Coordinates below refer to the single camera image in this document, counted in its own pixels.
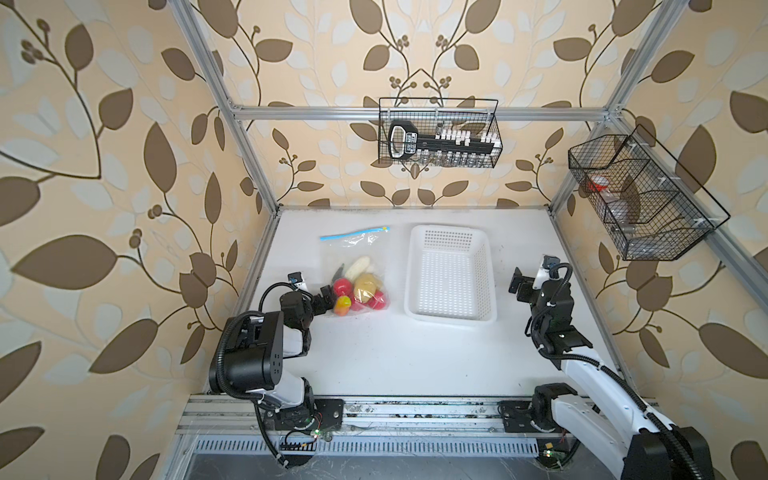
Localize red yellow mango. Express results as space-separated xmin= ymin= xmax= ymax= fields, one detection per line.
xmin=333 ymin=295 xmax=352 ymax=317

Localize yellow potato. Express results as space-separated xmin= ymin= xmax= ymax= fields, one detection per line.
xmin=353 ymin=273 xmax=382 ymax=304

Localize clear zip top bag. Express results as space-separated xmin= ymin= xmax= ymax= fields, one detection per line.
xmin=319 ymin=226 xmax=391 ymax=317

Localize white radish green leaves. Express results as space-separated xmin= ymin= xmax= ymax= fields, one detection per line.
xmin=332 ymin=256 xmax=373 ymax=282

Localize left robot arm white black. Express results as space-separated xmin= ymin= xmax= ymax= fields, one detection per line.
xmin=208 ymin=276 xmax=336 ymax=416

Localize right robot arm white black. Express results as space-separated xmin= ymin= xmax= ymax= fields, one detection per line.
xmin=509 ymin=256 xmax=715 ymax=479

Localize white plastic perforated basket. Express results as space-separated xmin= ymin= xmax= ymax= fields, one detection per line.
xmin=404 ymin=224 xmax=498 ymax=327

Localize red capped bottle in basket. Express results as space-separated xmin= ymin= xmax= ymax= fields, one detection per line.
xmin=585 ymin=175 xmax=611 ymax=195

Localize black white tool in basket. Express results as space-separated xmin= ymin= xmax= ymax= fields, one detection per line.
xmin=383 ymin=120 xmax=503 ymax=160

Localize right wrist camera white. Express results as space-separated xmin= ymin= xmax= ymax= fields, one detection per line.
xmin=533 ymin=255 xmax=561 ymax=290

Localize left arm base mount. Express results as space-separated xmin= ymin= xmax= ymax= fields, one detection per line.
xmin=254 ymin=398 xmax=345 ymax=469

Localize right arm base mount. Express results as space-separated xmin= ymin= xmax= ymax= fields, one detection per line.
xmin=497 ymin=400 xmax=581 ymax=471

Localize black wire basket right wall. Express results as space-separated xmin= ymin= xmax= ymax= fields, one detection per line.
xmin=568 ymin=124 xmax=731 ymax=261

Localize black wire basket wall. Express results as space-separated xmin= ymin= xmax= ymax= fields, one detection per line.
xmin=568 ymin=124 xmax=731 ymax=261
xmin=377 ymin=96 xmax=504 ymax=169

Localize aluminium frame rail front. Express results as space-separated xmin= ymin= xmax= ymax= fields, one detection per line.
xmin=176 ymin=395 xmax=538 ymax=437

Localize black wire basket back wall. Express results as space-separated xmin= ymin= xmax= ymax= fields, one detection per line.
xmin=377 ymin=96 xmax=504 ymax=169

